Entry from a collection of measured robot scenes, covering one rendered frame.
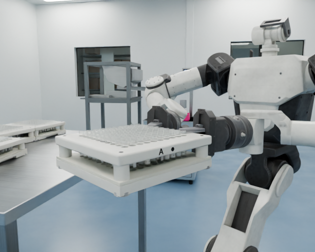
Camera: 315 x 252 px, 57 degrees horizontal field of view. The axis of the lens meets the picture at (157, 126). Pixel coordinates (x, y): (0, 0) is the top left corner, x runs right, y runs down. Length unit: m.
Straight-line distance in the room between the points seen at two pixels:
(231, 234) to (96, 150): 0.68
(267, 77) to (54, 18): 6.41
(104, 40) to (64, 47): 0.94
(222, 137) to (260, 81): 0.38
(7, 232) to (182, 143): 0.50
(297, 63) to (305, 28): 5.26
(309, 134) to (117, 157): 0.51
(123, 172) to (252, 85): 0.69
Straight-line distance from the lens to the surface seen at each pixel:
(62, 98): 7.00
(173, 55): 6.14
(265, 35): 1.13
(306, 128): 0.82
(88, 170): 0.57
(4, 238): 0.86
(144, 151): 0.50
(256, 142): 0.83
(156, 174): 0.53
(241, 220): 1.14
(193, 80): 1.21
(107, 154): 0.50
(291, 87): 1.03
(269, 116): 0.81
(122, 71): 4.34
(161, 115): 0.78
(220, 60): 1.22
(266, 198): 1.08
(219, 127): 0.71
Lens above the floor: 1.20
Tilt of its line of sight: 8 degrees down
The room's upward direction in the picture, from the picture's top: straight up
